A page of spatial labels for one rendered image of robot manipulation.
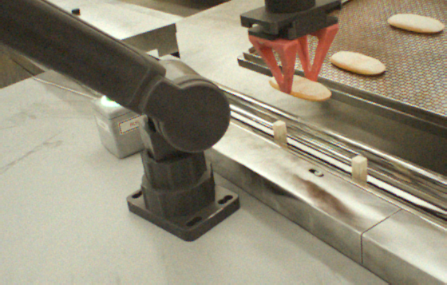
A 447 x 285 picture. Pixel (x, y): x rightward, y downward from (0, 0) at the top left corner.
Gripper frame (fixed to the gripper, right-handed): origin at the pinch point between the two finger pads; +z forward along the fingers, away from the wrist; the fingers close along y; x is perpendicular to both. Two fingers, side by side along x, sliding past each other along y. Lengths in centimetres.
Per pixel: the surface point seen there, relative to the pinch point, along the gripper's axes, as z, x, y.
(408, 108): 4.4, -9.0, 8.8
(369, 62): 3.1, 2.5, 14.8
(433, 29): 1.7, 1.3, 26.9
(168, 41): 4.9, 45.6, 5.8
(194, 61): 12, 49, 12
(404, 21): 1.3, 6.5, 26.6
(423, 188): 8.7, -16.9, 1.7
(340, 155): 8.7, -5.4, 0.9
